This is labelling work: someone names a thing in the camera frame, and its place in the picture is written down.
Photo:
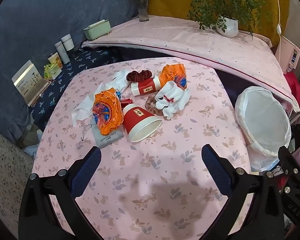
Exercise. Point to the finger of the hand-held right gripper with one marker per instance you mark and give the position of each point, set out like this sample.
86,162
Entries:
288,161

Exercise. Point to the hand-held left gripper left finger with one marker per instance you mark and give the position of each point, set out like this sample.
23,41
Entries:
86,173

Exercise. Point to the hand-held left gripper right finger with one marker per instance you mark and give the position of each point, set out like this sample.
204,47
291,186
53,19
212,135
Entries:
216,171

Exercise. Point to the grey pouch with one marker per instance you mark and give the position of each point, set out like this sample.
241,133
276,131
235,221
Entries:
107,138

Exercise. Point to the bin with white bag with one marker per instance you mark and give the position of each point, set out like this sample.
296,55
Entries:
262,120

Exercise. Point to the orange snack wrapper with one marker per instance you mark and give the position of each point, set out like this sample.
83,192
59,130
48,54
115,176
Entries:
170,73
113,120

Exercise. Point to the white gloves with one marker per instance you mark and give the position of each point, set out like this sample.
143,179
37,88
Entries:
172,105

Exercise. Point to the red paper box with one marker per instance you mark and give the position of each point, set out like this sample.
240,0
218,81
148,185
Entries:
127,102

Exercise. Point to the brown scrunchie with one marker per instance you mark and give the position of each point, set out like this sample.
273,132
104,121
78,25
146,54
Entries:
150,102

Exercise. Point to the pink floral tablecloth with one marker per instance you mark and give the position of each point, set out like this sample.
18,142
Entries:
165,160

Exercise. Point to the red cloth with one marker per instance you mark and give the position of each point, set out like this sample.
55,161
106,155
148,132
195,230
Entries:
293,85

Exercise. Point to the blue crumpled wrapper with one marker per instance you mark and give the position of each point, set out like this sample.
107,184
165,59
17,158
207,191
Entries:
118,95

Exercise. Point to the navy floral cloth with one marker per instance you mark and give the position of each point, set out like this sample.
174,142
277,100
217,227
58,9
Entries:
65,85

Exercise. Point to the white crumpled cloth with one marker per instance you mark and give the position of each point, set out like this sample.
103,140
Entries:
117,78

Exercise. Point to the crushed red paper cup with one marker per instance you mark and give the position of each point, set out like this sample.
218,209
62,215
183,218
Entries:
145,88

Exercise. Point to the green tissue packet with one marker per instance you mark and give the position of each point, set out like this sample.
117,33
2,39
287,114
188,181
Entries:
52,71

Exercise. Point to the pink appliance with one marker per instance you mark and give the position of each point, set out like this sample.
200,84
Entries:
286,52

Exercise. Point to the white gift box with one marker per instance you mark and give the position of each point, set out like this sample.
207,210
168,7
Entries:
27,80

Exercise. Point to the dark red scrunchie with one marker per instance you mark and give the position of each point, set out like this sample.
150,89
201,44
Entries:
137,75

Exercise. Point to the can with orange print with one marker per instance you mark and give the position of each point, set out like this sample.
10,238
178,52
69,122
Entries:
54,59

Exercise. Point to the tall white canister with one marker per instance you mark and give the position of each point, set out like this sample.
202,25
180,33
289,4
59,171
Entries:
61,53

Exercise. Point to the pink dotted bedsheet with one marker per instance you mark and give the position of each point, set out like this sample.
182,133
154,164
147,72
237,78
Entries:
190,42

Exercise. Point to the short white canister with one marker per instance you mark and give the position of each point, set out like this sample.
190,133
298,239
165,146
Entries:
67,42

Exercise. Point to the pale green box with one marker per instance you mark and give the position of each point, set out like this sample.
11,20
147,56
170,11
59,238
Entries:
97,30

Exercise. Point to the green plant in white pot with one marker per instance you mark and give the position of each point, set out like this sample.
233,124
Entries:
227,26

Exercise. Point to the blue curtain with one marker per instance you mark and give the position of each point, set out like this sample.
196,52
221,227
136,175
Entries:
40,17

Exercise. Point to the glass vase with pink flowers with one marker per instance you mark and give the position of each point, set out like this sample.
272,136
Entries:
143,13

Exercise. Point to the yellow cloth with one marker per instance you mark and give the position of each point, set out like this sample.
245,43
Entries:
165,5

